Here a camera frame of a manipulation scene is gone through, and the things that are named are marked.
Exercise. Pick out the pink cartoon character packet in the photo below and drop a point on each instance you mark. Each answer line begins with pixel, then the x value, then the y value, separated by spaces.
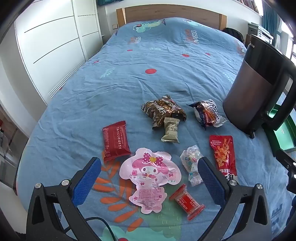
pixel 150 171

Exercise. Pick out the black and bronze electric kettle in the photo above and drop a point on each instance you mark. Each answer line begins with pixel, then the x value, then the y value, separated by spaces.
pixel 252 81

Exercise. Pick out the shelf of books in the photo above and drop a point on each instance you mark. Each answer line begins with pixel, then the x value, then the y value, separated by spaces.
pixel 249 3

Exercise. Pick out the black backpack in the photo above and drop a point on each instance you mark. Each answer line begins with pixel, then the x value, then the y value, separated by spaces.
pixel 233 32

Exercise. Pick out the brown chocolate snack packet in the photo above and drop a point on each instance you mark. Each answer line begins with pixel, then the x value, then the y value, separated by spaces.
pixel 159 107

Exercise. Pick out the small red candy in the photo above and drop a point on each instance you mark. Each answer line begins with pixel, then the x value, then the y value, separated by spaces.
pixel 187 201

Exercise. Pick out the wooden headboard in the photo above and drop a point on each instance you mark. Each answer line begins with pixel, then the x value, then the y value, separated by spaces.
pixel 173 14

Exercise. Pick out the window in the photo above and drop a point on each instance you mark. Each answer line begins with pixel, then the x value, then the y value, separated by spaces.
pixel 286 39

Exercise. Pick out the long red spicy snack packet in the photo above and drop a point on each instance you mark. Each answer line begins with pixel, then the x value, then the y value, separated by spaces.
pixel 223 153

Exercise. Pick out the clear candy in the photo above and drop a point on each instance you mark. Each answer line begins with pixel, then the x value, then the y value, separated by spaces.
pixel 190 160

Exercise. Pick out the white and navy biscuit packet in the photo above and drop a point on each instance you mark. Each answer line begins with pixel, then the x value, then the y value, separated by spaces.
pixel 208 113

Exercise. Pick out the wooden bedside cabinet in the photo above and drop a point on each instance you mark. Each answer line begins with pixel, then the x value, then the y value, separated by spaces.
pixel 9 139

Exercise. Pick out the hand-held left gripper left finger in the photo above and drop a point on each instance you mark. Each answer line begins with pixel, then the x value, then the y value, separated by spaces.
pixel 86 183

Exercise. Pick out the white wardrobe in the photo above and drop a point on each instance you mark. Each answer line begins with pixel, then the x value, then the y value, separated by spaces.
pixel 53 34

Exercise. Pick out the white printer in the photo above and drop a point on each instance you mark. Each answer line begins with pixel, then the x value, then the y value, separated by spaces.
pixel 259 30

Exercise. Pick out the red rectangular snack packet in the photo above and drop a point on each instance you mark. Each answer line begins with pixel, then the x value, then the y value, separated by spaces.
pixel 115 141

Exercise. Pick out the teal curtain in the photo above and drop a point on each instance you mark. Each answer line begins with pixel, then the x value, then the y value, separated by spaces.
pixel 268 14
pixel 104 1

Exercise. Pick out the wall switch plate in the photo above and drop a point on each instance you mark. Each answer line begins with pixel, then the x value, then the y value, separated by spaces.
pixel 115 26

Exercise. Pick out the beige candy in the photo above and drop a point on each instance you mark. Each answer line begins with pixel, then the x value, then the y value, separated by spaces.
pixel 170 129

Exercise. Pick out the green tray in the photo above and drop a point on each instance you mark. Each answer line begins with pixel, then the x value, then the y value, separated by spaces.
pixel 286 136

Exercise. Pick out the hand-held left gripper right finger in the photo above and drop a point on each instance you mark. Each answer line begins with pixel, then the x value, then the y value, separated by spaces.
pixel 211 183

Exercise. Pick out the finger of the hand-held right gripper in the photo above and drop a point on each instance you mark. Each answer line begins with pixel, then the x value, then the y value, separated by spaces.
pixel 285 160

